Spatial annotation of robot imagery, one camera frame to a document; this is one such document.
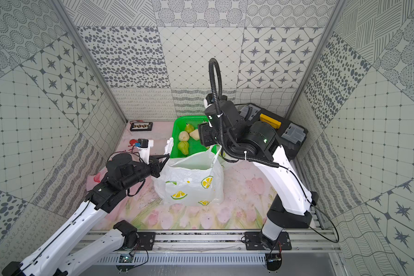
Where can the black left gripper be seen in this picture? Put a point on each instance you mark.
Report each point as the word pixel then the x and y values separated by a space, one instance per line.
pixel 154 167

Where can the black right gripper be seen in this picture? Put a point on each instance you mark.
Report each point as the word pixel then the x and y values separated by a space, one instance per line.
pixel 204 130

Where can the white plastic bag lemon print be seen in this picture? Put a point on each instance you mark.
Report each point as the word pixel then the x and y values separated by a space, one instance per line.
pixel 193 181

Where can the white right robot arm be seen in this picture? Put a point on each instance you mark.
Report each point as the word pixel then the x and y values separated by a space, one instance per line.
pixel 290 208

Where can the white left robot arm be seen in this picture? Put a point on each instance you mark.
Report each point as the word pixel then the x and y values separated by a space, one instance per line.
pixel 55 257

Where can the green pear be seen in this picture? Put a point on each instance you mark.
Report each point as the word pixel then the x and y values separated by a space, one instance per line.
pixel 183 147

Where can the pale beige pear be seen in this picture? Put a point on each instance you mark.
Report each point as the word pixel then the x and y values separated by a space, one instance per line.
pixel 183 136

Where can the yellow-green small pear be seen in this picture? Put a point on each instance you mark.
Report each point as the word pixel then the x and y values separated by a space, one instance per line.
pixel 189 128

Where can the black smartphone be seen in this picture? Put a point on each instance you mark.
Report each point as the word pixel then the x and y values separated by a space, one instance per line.
pixel 141 126

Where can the pink plastic bag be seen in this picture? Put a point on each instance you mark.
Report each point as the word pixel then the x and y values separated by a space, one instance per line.
pixel 93 180

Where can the black toolbox yellow latch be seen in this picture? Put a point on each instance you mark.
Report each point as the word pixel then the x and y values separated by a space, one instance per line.
pixel 292 135

